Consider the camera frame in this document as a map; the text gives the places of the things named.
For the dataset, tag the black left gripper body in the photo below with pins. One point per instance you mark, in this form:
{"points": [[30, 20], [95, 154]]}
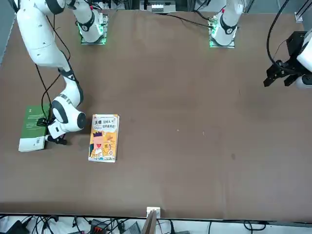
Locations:
{"points": [[295, 45]]}

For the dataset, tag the green and white book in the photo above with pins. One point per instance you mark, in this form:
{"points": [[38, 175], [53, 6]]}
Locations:
{"points": [[30, 131]]}

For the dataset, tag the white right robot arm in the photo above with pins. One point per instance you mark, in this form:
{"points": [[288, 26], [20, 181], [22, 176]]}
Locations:
{"points": [[39, 36]]}

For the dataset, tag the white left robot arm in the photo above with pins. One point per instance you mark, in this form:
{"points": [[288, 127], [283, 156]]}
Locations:
{"points": [[228, 22]]}

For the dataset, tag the orange cartoon cover book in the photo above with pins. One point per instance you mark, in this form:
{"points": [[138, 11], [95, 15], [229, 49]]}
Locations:
{"points": [[103, 143]]}

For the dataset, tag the black power adapter box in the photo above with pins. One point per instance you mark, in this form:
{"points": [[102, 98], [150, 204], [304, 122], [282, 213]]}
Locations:
{"points": [[17, 228]]}

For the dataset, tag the orange and black connector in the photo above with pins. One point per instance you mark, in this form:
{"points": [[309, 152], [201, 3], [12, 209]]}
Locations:
{"points": [[97, 229]]}

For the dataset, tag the ribbed power adapter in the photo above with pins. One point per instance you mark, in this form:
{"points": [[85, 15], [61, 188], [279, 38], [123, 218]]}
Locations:
{"points": [[133, 228]]}

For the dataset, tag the grey power strip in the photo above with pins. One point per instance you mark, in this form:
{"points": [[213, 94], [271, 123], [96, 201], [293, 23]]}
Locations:
{"points": [[162, 8]]}

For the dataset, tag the aluminium frame corner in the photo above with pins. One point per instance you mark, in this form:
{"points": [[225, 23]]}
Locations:
{"points": [[299, 15]]}

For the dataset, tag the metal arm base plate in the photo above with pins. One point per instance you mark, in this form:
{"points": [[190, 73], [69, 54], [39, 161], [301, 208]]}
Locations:
{"points": [[213, 45], [84, 42]]}

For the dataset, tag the white post bracket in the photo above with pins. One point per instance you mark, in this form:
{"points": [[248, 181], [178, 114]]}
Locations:
{"points": [[157, 210]]}

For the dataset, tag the aluminium profile post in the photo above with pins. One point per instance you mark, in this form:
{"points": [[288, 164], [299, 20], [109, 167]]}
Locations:
{"points": [[149, 224]]}

